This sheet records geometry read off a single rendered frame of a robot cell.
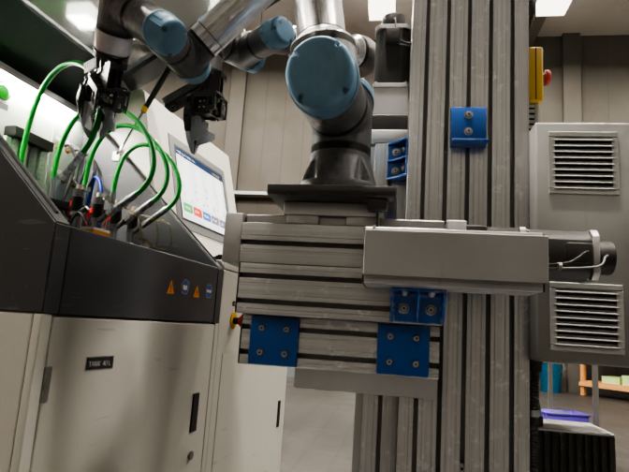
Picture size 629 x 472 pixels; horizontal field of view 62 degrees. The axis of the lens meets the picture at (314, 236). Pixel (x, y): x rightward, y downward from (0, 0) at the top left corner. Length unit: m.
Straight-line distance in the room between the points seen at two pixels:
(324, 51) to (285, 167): 9.54
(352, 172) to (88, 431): 0.70
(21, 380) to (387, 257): 0.64
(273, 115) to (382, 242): 10.08
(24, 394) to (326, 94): 0.70
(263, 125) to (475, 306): 9.85
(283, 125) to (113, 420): 9.72
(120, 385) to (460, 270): 0.76
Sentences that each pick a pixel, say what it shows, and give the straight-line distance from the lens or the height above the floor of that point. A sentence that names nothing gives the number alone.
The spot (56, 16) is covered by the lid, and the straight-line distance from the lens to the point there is 1.70.
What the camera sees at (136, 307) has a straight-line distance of 1.23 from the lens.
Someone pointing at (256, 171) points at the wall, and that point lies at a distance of 10.51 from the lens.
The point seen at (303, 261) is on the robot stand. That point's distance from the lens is 0.93.
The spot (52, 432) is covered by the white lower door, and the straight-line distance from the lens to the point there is 1.09.
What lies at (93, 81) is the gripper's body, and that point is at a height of 1.27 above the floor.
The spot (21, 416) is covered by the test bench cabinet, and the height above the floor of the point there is 0.62.
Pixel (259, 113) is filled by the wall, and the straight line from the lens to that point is 10.92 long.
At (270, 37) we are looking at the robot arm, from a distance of 1.39.
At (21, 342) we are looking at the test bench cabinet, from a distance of 1.04.
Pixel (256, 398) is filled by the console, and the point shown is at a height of 0.54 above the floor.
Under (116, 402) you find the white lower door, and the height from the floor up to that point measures 0.62.
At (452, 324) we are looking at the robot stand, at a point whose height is 0.82.
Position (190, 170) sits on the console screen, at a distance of 2.06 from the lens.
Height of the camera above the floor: 0.80
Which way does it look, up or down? 10 degrees up
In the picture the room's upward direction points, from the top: 4 degrees clockwise
